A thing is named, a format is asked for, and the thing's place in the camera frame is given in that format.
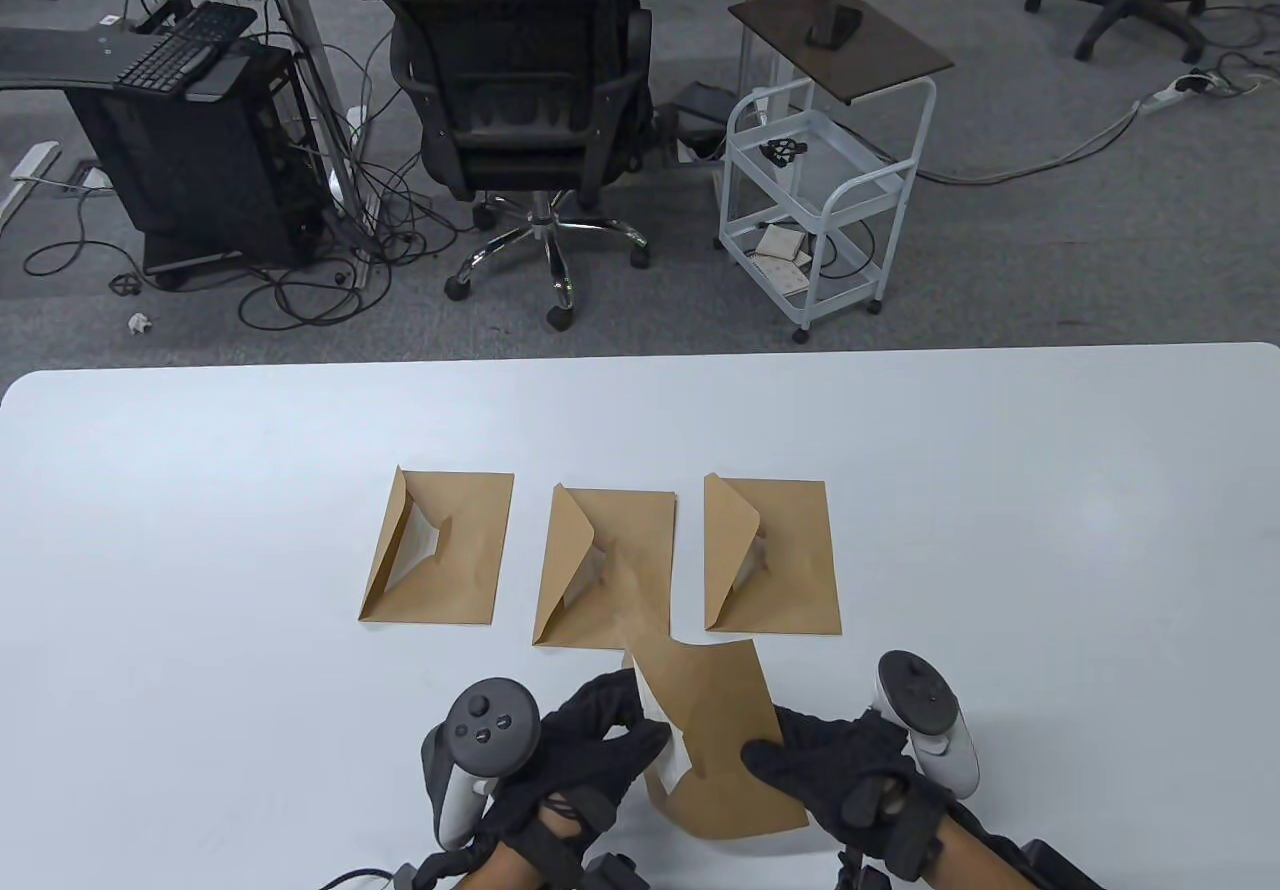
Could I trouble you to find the black phone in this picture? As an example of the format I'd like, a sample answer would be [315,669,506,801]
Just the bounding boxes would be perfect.
[808,6,863,51]

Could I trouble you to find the black keyboard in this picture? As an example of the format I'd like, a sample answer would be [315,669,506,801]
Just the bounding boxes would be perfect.
[113,2,258,94]

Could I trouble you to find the white booklets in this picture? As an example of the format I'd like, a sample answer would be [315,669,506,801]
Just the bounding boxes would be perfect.
[752,223,813,296]

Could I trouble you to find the person's left forearm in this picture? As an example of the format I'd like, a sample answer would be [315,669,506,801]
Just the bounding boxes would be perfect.
[455,845,541,890]

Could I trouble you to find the person's right forearm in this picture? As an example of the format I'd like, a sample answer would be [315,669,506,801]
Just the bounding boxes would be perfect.
[920,815,1041,890]

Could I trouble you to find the person's right hand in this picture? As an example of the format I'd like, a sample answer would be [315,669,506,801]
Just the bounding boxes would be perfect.
[742,708,953,881]

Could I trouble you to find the black mesh office chair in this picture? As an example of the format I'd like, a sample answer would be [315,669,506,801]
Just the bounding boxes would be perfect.
[388,0,669,333]

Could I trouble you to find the white power strip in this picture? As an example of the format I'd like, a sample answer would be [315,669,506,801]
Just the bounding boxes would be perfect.
[1140,75,1216,113]

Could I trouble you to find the grey hand controller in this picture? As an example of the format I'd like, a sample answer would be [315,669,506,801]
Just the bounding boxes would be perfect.
[877,650,979,799]
[422,678,541,851]

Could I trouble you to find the black computer tower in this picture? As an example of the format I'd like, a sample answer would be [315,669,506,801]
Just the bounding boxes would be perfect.
[65,38,326,271]

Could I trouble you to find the white desk foot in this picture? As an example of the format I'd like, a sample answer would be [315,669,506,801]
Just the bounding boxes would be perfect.
[0,142,61,231]

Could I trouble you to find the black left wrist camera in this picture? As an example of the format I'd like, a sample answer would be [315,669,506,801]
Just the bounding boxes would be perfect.
[395,855,641,890]

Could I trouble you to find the black curved desk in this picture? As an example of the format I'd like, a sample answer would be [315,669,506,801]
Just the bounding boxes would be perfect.
[0,27,251,103]

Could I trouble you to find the white rolling cart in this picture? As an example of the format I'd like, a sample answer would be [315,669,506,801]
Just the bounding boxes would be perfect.
[718,75,938,345]

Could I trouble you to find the dark brown board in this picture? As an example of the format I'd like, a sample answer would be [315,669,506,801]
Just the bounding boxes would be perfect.
[728,0,955,106]

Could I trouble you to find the person's left hand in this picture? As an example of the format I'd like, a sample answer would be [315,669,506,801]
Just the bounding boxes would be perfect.
[470,670,673,866]

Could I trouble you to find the grey power cable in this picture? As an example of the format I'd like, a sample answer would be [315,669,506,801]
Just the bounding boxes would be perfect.
[918,100,1146,185]

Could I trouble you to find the brown paper envelope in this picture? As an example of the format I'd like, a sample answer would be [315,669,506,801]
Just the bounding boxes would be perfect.
[533,483,679,653]
[622,638,809,841]
[358,466,515,626]
[703,472,842,633]

